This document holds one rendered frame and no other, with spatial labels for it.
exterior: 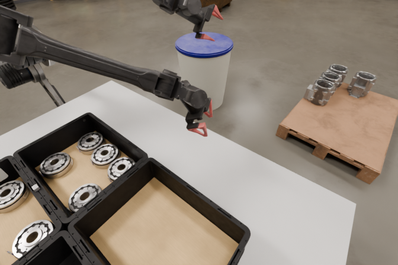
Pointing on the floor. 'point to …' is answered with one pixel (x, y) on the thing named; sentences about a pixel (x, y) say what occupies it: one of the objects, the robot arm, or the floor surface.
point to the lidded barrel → (205, 63)
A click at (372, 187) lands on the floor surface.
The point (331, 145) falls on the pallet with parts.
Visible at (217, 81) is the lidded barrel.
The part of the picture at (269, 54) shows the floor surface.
